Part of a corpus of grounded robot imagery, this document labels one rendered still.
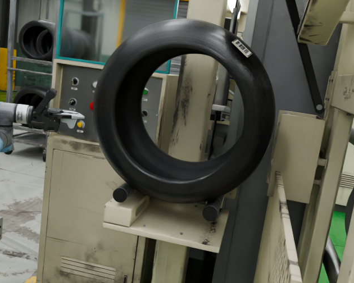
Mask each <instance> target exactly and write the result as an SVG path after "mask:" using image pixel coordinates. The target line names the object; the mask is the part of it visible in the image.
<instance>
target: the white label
mask: <svg viewBox="0 0 354 283"><path fill-rule="evenodd" d="M232 43H233V44H234V45H235V46H236V47H237V48H238V49H239V50H240V51H241V52H242V53H243V54H244V55H245V56H246V57H249V56H250V55H251V54H252V52H250V51H249V50H248V49H247V48H246V47H245V46H244V45H243V44H242V43H241V42H240V41H239V40H238V39H236V40H234V41H232Z"/></svg>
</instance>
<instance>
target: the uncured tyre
mask: <svg viewBox="0 0 354 283"><path fill-rule="evenodd" d="M236 39H238V40H239V41H240V42H241V43H242V44H243V45H244V46H245V47H246V48H247V49H248V50H249V51H250V52H252V54H251V55H250V56H249V57H246V56H245V55H244V54H243V53H242V52H241V51H240V50H239V49H238V48H237V47H236V46H235V45H234V44H233V43H232V41H234V40H236ZM185 54H204V55H207V56H211V57H212V58H214V59H215V60H217V61H218V62H219V63H221V64H222V65H223V66H224V67H225V68H226V69H227V71H228V72H229V73H230V74H231V76H232V77H233V79H234V81H235V82H236V84H237V86H238V88H239V91H240V94H241V96H242V101H243V107H244V124H243V131H242V134H241V136H240V137H239V139H238V140H237V142H236V143H235V144H234V145H233V146H232V147H231V148H230V149H229V150H228V151H226V152H225V153H224V154H222V155H220V156H218V157H216V158H213V159H210V160H208V161H202V162H188V161H183V160H180V159H177V158H174V157H172V156H170V155H168V154H167V153H165V152H164V151H162V150H161V149H160V148H159V147H158V146H157V145H156V144H155V143H154V142H153V141H152V139H151V138H150V136H149V135H148V133H147V130H146V128H145V126H144V123H143V119H142V96H143V92H144V89H145V87H146V85H147V82H148V81H149V79H150V77H151V76H152V74H153V73H154V72H155V71H156V70H157V69H158V68H159V67H160V66H161V65H163V64H164V63H165V62H167V61H168V60H170V59H172V58H175V57H178V56H182V55H185ZM275 115H276V109H275V98H274V92H273V87H272V85H271V82H270V79H269V76H268V74H267V72H266V70H265V68H264V66H263V64H262V63H261V61H260V59H259V58H258V57H257V55H256V54H255V53H254V51H253V50H252V49H251V48H250V47H249V46H248V45H247V44H246V43H245V42H244V41H243V40H241V39H240V38H239V37H237V36H236V35H235V34H233V33H232V32H230V31H229V30H226V29H224V28H222V27H221V26H218V25H215V24H213V23H210V22H207V21H202V20H195V19H172V20H166V21H161V22H157V23H155V24H153V25H150V26H148V27H146V28H143V29H141V30H139V31H138V32H136V33H135V34H133V35H132V36H130V37H129V38H127V40H125V41H124V42H123V43H122V44H120V45H119V46H118V48H117V49H116V50H115V51H114V52H113V54H112V55H111V56H110V57H109V59H108V60H107V62H106V64H105V65H104V67H103V69H102V71H101V74H100V76H99V78H98V81H97V85H96V89H95V92H94V99H93V122H94V129H95V132H96V136H97V140H98V142H99V146H100V147H101V149H102V152H103V154H104V155H105V157H106V159H107V161H108V162H109V164H110V165H111V167H112V168H113V169H114V170H115V172H116V173H117V174H118V175H119V176H120V177H121V178H122V179H123V180H124V181H125V182H127V183H128V184H129V185H130V186H132V187H133V188H134V189H136V190H138V191H139V192H141V193H143V194H145V195H147V196H149V197H152V198H155V199H158V200H161V201H165V202H170V203H182V204H187V203H199V202H205V201H208V200H211V199H215V198H218V197H220V196H222V195H225V194H227V193H228V192H230V191H232V190H234V189H235V188H237V187H238V186H239V185H241V184H242V183H243V182H245V181H246V180H247V179H248V178H249V177H250V176H251V175H252V174H253V173H254V171H255V170H256V168H257V167H258V166H259V165H260V163H261V162H262V160H263V158H264V156H265V154H266V152H267V150H268V148H269V146H270V143H271V140H272V137H273V133H274V127H275Z"/></svg>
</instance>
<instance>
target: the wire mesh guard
mask: <svg viewBox="0 0 354 283"><path fill-rule="evenodd" d="M275 181H276V183H275V189H274V195H273V197H269V201H268V204H267V210H266V216H265V222H264V228H263V232H262V237H261V243H260V249H259V253H258V259H257V264H256V270H255V276H254V280H253V283H279V281H280V283H283V282H284V283H288V281H289V283H302V277H301V272H300V268H299V263H298V258H297V252H296V246H295V243H294V237H293V232H292V227H291V221H290V217H289V212H288V206H287V201H286V197H285V192H284V186H283V180H282V175H281V172H280V171H275ZM279 232H280V233H279ZM282 240H283V241H282ZM280 241H281V242H280ZM283 243H284V244H283ZM281 246H282V247H281ZM284 256H285V257H284ZM282 258H283V259H282ZM278 260H279V261H278ZM285 260H286V263H285ZM279 263H280V264H279ZM281 263H282V265H281ZM273 264H274V265H273ZM282 267H283V269H282ZM286 268H287V271H286ZM276 269H277V270H276ZM278 269H279V270H278ZM279 272H280V273H279ZM283 272H284V274H283ZM287 274H288V278H287ZM280 276H281V277H280ZM276 277H277V278H276ZM284 277H285V280H284Z"/></svg>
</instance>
